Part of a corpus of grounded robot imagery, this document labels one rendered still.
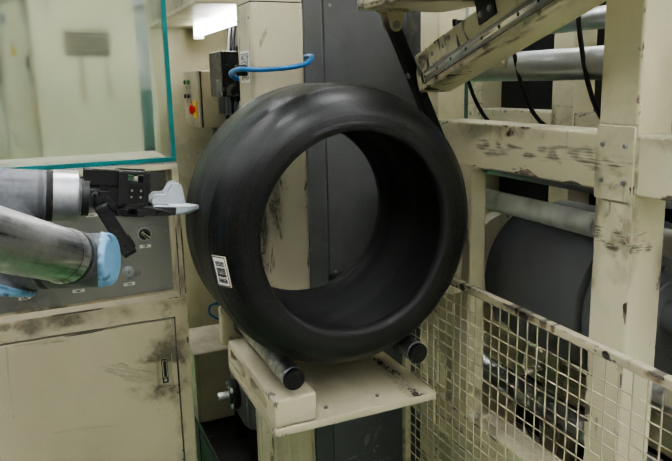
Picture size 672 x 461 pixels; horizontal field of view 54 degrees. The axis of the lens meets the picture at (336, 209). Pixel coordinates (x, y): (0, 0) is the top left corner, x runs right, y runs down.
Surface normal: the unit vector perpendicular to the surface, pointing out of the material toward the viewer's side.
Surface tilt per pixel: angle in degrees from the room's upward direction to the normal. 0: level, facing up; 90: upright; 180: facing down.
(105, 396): 90
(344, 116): 79
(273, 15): 90
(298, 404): 90
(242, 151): 63
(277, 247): 90
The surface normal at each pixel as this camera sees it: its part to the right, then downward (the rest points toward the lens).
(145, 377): 0.40, 0.17
